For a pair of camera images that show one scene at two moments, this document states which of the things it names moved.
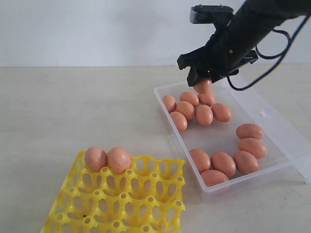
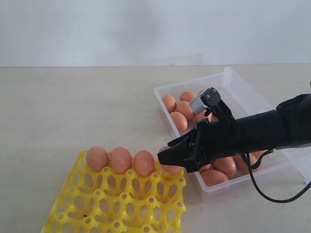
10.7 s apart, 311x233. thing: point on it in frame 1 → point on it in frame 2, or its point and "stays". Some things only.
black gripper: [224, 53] → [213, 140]
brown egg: [221, 162] stays
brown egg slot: [95, 158] stays
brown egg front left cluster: [180, 121] stays
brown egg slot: [204, 88] → [144, 163]
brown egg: [169, 102] stays
